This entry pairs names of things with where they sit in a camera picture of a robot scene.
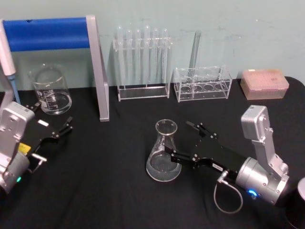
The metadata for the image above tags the gripper cable silver plug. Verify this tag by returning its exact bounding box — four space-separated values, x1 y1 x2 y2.
213 170 244 214
25 153 48 174

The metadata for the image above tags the right gripper cable silver plug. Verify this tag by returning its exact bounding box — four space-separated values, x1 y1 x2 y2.
213 170 244 214

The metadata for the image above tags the black table cloth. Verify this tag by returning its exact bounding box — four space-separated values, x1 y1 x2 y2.
0 76 305 229

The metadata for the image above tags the low clear acrylic tube rack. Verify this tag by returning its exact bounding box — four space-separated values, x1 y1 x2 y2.
173 64 233 103

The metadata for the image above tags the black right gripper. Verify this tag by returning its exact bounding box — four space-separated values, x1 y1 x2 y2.
163 121 248 185

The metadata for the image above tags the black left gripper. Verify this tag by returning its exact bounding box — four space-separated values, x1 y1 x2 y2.
20 102 73 156

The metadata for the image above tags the grey stand with blue bar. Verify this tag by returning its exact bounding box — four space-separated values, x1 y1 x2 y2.
0 15 111 122

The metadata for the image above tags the left gripper cable silver plug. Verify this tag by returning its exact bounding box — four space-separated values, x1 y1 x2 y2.
25 153 48 174

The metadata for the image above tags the wide clear glass tube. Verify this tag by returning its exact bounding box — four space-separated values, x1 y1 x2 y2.
189 30 202 80

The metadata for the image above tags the tall clear acrylic tube rack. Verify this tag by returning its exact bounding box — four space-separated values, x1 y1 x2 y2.
113 35 173 102

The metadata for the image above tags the clear glass conical flask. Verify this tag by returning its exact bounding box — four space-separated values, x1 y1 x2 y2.
145 119 182 182

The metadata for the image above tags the pink pipette tip box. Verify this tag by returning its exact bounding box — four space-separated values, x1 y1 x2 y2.
240 68 290 100

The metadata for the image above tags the white and blue pipette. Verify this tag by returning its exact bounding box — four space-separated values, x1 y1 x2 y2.
0 20 21 104

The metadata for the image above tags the clear glass beaker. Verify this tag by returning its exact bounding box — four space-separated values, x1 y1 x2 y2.
28 63 73 116

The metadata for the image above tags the clear test tube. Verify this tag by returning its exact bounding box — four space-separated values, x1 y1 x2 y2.
143 25 152 85
161 28 169 84
116 26 126 84
134 28 142 85
152 28 160 85
125 29 133 84

